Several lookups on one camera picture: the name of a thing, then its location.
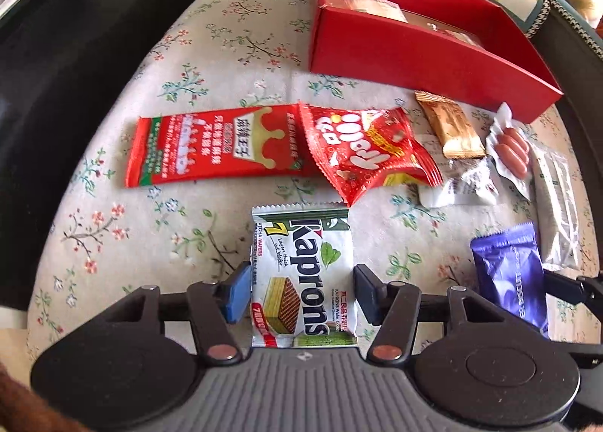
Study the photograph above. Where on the person's left forearm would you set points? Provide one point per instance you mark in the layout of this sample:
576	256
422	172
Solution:
19	406

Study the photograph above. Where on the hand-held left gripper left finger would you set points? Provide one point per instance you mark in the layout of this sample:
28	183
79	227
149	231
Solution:
238	293

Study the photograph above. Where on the purple snack packet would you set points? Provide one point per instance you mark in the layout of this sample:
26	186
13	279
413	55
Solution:
509	272

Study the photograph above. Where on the white crinkled snack packet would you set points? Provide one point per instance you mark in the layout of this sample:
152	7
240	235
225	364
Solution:
464	185

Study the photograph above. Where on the red cardboard box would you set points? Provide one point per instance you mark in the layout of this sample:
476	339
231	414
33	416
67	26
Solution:
400	50

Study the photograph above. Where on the clear wrapped snack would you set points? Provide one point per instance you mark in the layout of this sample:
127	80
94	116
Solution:
445	29
362	6

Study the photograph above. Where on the clear sausage pack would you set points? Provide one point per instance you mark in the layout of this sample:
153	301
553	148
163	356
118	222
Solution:
511	149

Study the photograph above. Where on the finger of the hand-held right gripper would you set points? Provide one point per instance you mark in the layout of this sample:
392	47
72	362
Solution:
589	354
572	290

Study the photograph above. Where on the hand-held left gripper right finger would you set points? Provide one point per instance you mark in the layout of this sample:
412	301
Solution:
363	291

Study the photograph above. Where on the long silver snack packet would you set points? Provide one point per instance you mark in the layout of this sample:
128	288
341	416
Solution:
558	210

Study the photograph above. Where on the long red crown snack packet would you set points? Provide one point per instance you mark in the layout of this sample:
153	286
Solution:
198	149

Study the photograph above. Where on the grey sofa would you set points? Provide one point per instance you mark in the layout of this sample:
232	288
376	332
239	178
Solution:
574	50

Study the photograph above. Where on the red candy packet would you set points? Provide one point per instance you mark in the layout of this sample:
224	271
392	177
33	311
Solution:
367	145

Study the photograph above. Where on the white green wafer packet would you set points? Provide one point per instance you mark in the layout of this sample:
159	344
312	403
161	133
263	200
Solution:
301	272

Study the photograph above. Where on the tan biscuit packet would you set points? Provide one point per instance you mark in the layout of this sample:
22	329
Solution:
452	126

